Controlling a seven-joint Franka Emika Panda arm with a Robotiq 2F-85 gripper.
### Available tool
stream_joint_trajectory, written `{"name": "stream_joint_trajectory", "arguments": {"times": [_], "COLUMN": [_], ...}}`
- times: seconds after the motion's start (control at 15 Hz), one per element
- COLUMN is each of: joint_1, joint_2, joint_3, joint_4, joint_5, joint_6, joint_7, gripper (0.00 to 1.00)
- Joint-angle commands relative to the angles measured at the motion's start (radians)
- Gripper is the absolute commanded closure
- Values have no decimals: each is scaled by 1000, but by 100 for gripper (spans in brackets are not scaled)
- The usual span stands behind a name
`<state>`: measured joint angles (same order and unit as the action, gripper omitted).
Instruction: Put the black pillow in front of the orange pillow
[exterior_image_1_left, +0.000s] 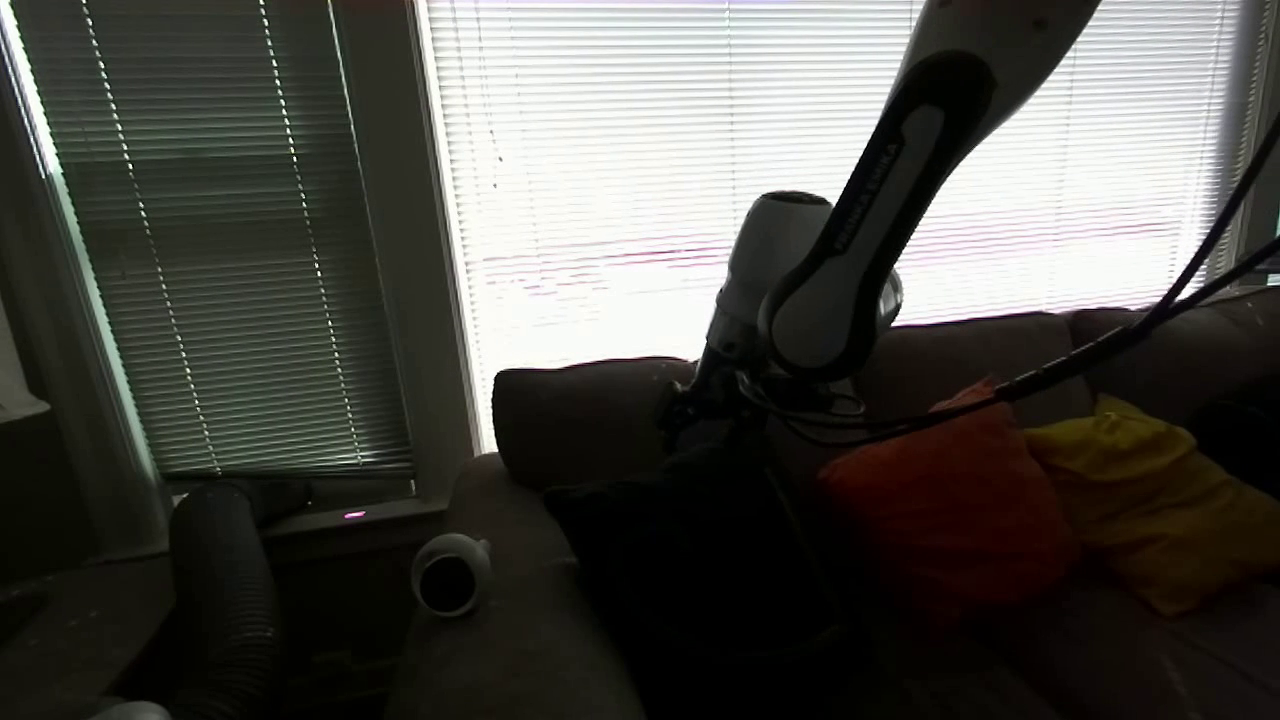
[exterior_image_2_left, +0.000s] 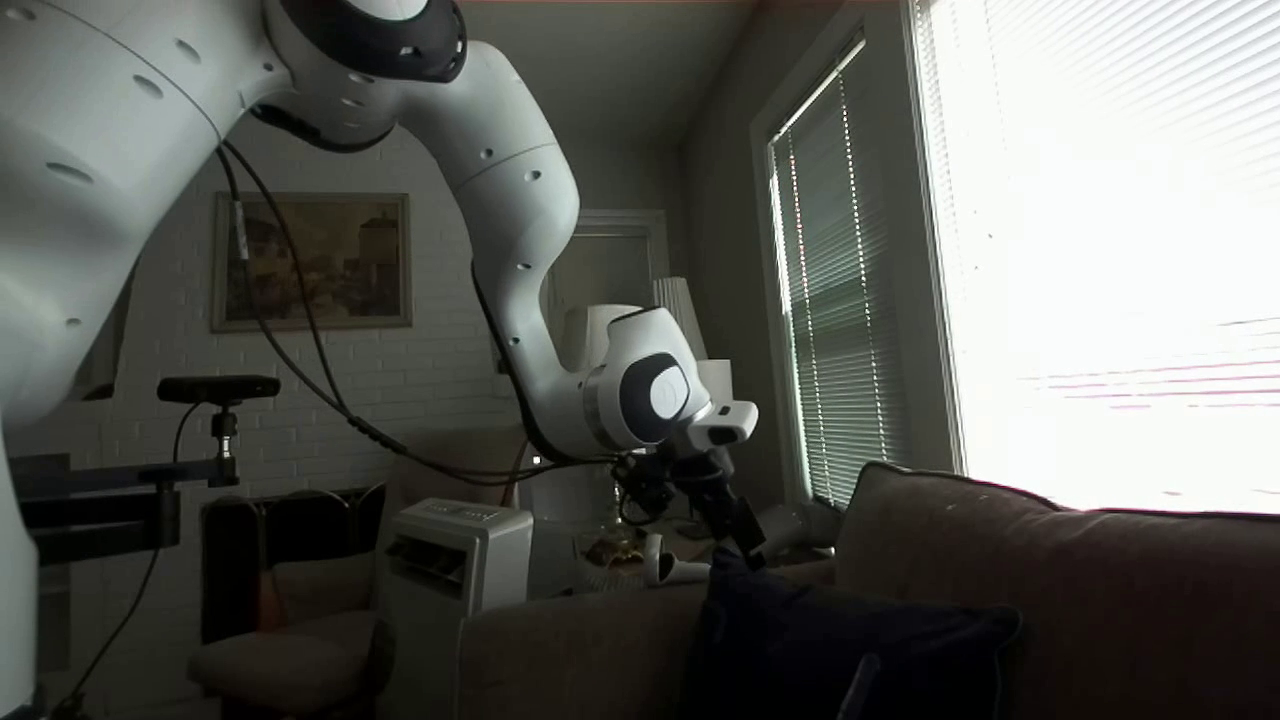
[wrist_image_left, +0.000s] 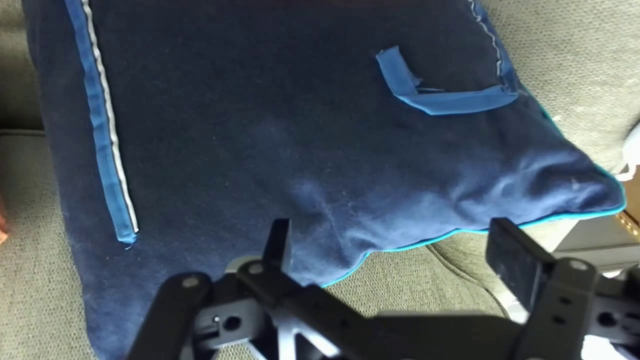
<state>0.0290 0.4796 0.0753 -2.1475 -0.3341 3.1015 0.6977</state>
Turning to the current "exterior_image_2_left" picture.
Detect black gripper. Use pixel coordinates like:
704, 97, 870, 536
648, 443, 771, 572

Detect large window blinds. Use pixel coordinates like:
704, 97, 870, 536
918, 0, 1280, 516

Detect black pillow with ring print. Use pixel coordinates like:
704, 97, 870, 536
684, 554, 1027, 720

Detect white cylindrical object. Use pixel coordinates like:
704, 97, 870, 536
522, 462, 624, 599

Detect tall white lampshade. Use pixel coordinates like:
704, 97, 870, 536
648, 273, 712, 365

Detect black stereo camera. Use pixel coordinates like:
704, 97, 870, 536
157, 373, 283, 407

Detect dark chair with beige cushion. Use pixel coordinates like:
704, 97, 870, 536
190, 480, 402, 720

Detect framed wall picture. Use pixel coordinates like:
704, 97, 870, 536
210, 190, 417, 336

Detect narrow window blinds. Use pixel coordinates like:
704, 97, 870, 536
769, 38, 895, 507

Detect white portable air conditioner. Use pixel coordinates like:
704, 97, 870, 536
375, 498, 535, 720

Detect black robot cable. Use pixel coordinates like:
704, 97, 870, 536
217, 138, 552, 491

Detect beige fabric sofa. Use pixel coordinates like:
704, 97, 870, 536
457, 462, 1280, 720

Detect thin black camera cable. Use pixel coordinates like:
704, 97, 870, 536
53, 404, 203, 716

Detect short white lampshade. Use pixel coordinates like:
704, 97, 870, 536
692, 358, 740, 414

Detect black camera stand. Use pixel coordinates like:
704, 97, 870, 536
12, 400, 249, 564

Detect beige sofa back cushion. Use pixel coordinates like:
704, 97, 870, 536
836, 462, 1085, 720
1058, 502, 1280, 720

